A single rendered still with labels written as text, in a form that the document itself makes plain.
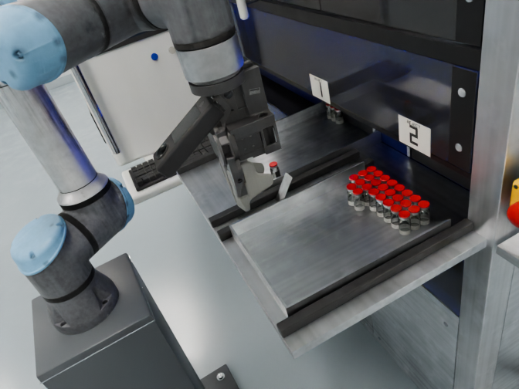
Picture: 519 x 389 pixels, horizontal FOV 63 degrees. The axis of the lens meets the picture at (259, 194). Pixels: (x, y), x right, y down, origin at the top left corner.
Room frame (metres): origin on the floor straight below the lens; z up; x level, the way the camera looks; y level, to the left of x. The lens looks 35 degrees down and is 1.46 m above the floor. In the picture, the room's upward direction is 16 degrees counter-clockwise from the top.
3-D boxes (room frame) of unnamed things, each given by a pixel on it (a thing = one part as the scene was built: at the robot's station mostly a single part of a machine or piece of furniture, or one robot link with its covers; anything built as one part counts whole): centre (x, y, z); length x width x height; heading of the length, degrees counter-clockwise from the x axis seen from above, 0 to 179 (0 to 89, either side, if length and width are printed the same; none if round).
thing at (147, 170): (1.24, 0.18, 0.82); 0.40 x 0.14 x 0.02; 106
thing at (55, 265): (0.72, 0.45, 0.96); 0.13 x 0.12 x 0.14; 140
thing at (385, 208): (0.65, -0.23, 0.90); 0.18 x 0.02 x 0.05; 16
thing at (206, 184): (0.79, -0.11, 0.87); 0.70 x 0.48 x 0.02; 16
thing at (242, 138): (0.52, 0.00, 1.23); 0.09 x 0.08 x 0.12; 102
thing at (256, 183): (0.50, 0.00, 1.12); 0.06 x 0.03 x 0.09; 102
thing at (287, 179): (0.76, -0.01, 0.91); 0.14 x 0.03 x 0.06; 106
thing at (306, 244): (0.62, -0.12, 0.90); 0.34 x 0.26 x 0.04; 106
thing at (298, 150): (0.98, -0.14, 0.90); 0.34 x 0.26 x 0.04; 106
